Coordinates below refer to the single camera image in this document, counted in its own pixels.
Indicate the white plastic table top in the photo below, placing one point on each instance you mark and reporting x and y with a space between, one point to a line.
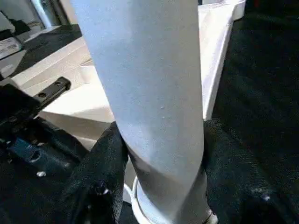
70 109

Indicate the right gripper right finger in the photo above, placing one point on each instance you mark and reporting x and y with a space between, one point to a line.
233 186

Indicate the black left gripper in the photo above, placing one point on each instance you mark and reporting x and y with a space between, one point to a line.
21 109

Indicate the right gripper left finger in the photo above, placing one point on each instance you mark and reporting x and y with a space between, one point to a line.
98 182

